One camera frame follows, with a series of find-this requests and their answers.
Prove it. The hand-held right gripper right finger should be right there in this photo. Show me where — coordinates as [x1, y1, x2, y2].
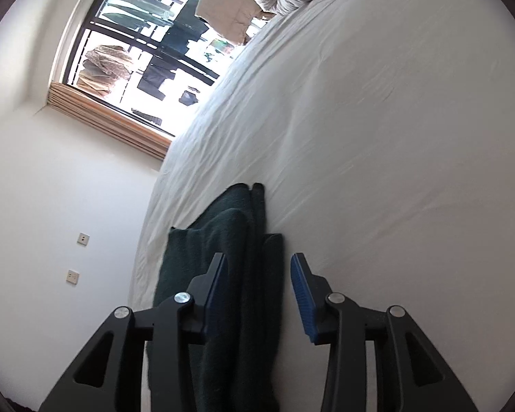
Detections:
[289, 252, 480, 412]

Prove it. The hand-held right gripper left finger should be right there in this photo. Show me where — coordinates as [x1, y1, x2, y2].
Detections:
[38, 252, 229, 412]

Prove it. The dark green knit sweater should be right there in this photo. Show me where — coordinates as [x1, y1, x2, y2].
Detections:
[148, 182, 286, 412]

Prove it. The bed with white sheet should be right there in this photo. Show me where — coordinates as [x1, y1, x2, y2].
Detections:
[126, 0, 515, 412]

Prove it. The wooden window sill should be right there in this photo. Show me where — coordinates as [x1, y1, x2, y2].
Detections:
[46, 81, 175, 162]

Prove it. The window with black bars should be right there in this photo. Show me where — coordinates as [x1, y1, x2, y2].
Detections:
[54, 0, 243, 160]

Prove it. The brown patterned hanging garment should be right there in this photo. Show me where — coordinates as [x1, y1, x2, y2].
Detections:
[77, 45, 133, 94]

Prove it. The beige cloth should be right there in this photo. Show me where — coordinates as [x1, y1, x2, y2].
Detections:
[196, 0, 264, 47]

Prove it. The row of green hanging garments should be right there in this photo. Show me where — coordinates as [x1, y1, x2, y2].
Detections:
[100, 0, 190, 32]

